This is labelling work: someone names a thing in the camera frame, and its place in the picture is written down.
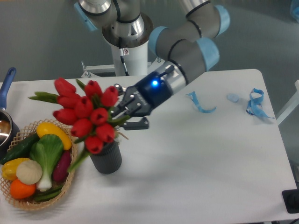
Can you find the purple sweet potato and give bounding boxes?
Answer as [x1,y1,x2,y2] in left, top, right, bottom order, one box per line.
[52,151,71,182]

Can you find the light blue bottle cap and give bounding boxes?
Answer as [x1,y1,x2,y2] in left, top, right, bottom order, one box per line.
[227,93,239,103]

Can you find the orange fruit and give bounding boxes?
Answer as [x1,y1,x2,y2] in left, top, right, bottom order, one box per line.
[10,179,36,199]

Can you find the green bean pods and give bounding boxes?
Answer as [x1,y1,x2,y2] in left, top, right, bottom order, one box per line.
[33,185,63,203]

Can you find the yellow bell pepper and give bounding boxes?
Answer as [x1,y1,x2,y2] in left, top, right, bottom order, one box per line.
[1,158,29,181]

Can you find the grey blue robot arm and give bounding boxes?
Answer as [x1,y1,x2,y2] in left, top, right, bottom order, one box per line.
[74,0,230,130]

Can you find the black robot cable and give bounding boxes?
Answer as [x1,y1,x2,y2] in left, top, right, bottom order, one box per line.
[118,37,130,77]

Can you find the red tulip bouquet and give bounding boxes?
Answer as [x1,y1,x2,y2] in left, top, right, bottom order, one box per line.
[30,78,129,171]

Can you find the dark green cucumber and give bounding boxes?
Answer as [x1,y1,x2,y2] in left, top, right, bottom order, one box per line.
[0,133,40,165]

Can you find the blue handled saucepan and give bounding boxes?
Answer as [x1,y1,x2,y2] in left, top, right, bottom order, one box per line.
[0,67,20,159]

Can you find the yellow squash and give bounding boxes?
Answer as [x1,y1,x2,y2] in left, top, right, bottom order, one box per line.
[36,122,72,150]

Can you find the white frame at right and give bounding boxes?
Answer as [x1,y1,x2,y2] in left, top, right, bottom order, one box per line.
[276,80,299,126]

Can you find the black device at edge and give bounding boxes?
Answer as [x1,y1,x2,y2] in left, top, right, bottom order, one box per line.
[282,189,299,214]

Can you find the woven wicker basket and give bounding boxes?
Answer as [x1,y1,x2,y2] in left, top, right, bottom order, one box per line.
[0,119,75,211]

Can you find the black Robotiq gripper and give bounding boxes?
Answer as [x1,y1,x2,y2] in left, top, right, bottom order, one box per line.
[112,71,173,130]

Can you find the green bok choy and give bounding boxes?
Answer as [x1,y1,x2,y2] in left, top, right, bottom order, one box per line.
[29,134,64,192]

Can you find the blue curled ribbon strip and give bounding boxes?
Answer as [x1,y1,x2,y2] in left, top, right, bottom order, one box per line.
[187,91,217,113]

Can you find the dark grey ribbed vase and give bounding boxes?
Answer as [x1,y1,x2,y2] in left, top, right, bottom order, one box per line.
[90,141,122,174]

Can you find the cream white garlic bun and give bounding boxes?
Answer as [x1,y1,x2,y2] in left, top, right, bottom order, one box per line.
[16,160,43,185]

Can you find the blue ribbon strip right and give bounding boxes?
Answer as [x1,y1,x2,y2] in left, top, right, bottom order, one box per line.
[246,88,274,119]

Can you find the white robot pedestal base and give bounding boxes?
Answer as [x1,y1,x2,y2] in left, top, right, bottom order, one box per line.
[80,42,167,78]

